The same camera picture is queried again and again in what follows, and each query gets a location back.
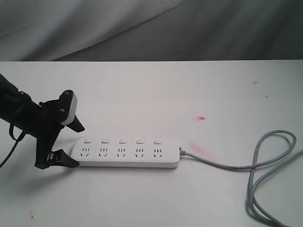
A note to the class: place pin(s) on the white five-outlet power strip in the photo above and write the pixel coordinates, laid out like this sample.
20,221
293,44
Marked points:
140,152

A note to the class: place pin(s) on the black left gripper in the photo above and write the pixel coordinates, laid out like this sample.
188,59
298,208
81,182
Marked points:
46,131

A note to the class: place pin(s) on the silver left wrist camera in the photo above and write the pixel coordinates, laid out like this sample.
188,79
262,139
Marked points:
67,104

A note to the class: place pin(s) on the grey backdrop cloth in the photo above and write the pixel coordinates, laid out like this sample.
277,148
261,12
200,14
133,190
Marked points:
150,30

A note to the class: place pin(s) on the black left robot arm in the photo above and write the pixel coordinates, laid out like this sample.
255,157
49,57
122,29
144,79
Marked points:
17,108

